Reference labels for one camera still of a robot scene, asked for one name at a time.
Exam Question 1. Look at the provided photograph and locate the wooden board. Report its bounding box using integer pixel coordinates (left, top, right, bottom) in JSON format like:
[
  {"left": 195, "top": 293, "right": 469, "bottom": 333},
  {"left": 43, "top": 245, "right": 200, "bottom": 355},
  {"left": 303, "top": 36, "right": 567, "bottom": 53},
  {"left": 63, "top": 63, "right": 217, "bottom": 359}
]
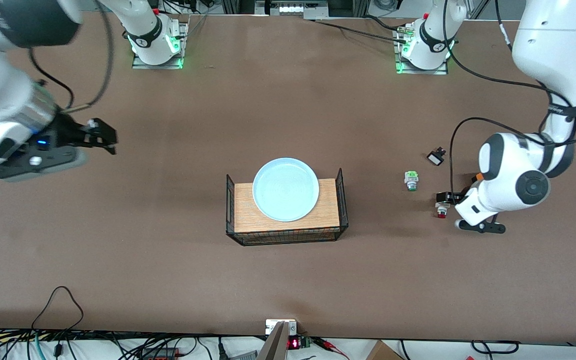
[{"left": 233, "top": 178, "right": 341, "bottom": 234}]

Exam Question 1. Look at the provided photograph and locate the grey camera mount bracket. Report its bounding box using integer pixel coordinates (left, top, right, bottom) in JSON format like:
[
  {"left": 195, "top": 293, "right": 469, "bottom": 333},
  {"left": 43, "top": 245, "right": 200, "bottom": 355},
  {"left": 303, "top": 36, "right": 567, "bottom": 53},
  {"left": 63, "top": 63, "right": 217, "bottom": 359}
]
[{"left": 256, "top": 319, "right": 299, "bottom": 360}]

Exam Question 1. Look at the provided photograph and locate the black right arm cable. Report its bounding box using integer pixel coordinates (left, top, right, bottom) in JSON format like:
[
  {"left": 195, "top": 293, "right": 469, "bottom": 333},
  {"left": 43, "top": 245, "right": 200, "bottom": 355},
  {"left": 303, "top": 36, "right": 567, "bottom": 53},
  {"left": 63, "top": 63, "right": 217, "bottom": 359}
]
[{"left": 28, "top": 0, "right": 115, "bottom": 112}]

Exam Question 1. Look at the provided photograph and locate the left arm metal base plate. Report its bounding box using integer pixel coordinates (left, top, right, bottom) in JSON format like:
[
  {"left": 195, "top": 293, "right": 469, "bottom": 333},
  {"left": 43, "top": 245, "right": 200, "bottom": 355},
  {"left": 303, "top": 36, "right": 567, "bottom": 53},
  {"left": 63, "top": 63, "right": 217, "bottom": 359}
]
[{"left": 394, "top": 25, "right": 450, "bottom": 76}]

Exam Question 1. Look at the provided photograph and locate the black cable on table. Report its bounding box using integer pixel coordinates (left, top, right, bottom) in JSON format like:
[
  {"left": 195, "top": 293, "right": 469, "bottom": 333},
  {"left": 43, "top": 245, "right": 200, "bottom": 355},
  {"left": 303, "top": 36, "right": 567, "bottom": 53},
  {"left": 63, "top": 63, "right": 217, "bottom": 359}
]
[{"left": 306, "top": 15, "right": 411, "bottom": 46}]

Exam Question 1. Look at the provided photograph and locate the light blue round plate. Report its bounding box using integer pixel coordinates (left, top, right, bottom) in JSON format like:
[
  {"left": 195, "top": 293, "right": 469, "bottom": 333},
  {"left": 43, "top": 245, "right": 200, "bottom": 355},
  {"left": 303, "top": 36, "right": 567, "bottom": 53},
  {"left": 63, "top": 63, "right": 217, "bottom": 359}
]
[{"left": 252, "top": 158, "right": 320, "bottom": 222}]

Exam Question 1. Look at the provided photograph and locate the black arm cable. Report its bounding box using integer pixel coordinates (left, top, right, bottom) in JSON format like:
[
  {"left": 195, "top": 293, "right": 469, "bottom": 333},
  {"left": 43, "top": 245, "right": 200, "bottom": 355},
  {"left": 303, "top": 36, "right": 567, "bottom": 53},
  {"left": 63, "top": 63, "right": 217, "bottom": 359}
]
[
  {"left": 442, "top": 0, "right": 576, "bottom": 201},
  {"left": 28, "top": 0, "right": 115, "bottom": 112}
]

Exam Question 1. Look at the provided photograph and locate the brown cardboard box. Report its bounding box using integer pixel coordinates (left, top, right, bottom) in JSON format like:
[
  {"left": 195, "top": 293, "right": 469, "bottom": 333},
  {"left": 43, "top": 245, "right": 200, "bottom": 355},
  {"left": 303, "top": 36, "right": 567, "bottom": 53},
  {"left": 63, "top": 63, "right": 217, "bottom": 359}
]
[{"left": 365, "top": 340, "right": 405, "bottom": 360}]

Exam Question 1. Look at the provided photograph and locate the black wire basket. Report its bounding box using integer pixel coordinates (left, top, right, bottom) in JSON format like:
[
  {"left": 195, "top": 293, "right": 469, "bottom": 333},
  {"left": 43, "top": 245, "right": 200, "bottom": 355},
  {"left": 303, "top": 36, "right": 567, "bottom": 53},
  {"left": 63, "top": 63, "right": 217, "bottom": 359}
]
[{"left": 225, "top": 168, "right": 349, "bottom": 246}]

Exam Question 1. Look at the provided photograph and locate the black looped cable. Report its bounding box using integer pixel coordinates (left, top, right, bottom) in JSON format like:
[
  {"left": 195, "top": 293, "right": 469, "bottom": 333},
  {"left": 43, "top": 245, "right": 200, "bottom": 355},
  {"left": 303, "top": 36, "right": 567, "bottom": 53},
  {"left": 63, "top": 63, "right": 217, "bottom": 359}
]
[{"left": 30, "top": 285, "right": 85, "bottom": 334}]

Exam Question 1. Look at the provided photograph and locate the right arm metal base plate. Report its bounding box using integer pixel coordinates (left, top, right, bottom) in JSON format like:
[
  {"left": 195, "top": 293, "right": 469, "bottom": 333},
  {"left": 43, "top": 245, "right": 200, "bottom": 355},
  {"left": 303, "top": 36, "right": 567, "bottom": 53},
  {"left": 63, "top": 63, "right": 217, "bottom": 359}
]
[{"left": 132, "top": 20, "right": 189, "bottom": 70}]

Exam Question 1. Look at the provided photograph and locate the aluminium frame with lights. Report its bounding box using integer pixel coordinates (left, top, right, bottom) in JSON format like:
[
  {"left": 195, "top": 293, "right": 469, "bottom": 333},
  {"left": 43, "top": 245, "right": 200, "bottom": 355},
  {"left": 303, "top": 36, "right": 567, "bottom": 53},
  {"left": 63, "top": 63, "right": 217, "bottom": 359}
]
[{"left": 254, "top": 0, "right": 330, "bottom": 19}]

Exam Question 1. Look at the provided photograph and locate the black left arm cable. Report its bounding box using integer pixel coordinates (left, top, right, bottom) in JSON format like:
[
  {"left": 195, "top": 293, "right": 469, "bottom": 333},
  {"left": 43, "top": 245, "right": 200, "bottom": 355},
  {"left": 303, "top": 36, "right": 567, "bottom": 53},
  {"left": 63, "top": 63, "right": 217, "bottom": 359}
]
[{"left": 442, "top": 0, "right": 576, "bottom": 201}]

